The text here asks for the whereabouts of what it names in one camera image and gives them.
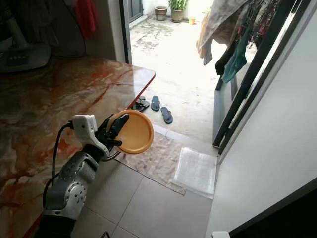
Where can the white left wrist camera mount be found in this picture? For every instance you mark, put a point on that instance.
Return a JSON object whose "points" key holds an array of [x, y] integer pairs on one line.
{"points": [[84, 128]]}

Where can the grey standing fan base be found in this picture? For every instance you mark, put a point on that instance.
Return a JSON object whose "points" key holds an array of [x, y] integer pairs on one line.
{"points": [[25, 57]]}

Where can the blue slipper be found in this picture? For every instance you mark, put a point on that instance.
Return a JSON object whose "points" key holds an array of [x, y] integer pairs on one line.
{"points": [[155, 103], [167, 115]]}

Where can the empty brown flower pot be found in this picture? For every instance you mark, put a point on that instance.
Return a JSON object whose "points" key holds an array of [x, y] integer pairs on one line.
{"points": [[160, 13]]}

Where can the potted green plant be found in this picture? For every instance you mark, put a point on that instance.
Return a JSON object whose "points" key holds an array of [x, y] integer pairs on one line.
{"points": [[177, 12]]}

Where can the black framed glass door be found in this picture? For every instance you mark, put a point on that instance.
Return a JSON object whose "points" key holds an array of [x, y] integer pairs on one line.
{"points": [[252, 94]]}

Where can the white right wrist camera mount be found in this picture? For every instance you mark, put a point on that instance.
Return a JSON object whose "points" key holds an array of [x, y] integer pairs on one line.
{"points": [[221, 235]]}

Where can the dark sandal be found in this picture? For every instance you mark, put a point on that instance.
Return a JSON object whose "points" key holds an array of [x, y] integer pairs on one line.
{"points": [[141, 104]]}

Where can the dark patterned hanging garment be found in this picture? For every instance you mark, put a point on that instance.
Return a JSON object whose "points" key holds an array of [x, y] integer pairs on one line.
{"points": [[265, 20]]}

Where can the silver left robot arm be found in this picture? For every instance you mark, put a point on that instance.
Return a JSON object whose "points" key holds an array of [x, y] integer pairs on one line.
{"points": [[72, 191]]}

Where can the red hanging cloth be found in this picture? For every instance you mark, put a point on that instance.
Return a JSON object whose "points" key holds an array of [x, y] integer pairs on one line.
{"points": [[87, 19]]}

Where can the teal hanging garment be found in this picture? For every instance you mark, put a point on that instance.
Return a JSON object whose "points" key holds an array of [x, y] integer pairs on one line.
{"points": [[237, 62]]}

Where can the beige hanging cloth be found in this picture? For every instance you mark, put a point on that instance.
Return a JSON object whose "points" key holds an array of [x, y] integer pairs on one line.
{"points": [[220, 22]]}

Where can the round orange plastic plate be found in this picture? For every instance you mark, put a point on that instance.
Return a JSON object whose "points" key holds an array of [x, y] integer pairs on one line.
{"points": [[137, 132]]}

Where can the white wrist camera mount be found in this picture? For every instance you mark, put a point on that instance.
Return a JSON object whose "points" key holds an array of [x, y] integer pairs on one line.
{"points": [[84, 128], [221, 235]]}

